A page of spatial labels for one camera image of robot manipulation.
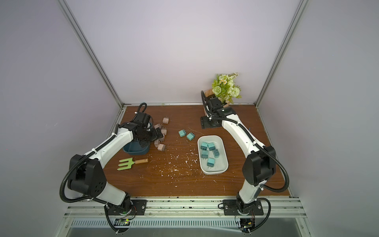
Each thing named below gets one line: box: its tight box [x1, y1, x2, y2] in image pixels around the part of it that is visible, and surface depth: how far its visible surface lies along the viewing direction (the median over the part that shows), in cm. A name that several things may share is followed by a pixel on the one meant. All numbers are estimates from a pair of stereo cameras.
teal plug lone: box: [207, 142, 216, 152], surface depth 96 cm
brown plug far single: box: [162, 116, 170, 124], surface depth 112 cm
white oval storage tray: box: [197, 135, 229, 175], surface depth 92 cm
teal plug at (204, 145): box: [200, 141, 208, 151], surface depth 96 cm
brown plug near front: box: [157, 143, 166, 152], surface depth 96 cm
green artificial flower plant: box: [211, 72, 242, 105], surface depth 94 cm
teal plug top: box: [186, 132, 195, 141], surface depth 101 cm
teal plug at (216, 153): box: [213, 149, 220, 158], surface depth 91 cm
